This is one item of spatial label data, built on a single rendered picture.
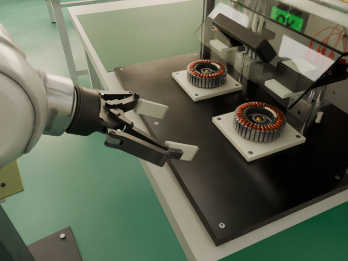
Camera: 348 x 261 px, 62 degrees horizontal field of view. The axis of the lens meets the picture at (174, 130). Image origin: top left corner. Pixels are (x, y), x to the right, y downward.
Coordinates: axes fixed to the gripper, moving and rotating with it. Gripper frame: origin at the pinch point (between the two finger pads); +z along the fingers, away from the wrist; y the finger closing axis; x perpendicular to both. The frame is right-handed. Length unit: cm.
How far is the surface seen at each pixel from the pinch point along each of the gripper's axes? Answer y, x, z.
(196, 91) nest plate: -19.5, 2.3, 16.0
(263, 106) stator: -2.2, 9.6, 21.5
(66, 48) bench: -160, -45, 15
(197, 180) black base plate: 7.8, -5.5, 4.8
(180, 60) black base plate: -40.4, 3.7, 21.0
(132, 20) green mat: -89, 1, 21
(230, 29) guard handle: 7.5, 21.0, -6.5
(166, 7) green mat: -101, 12, 39
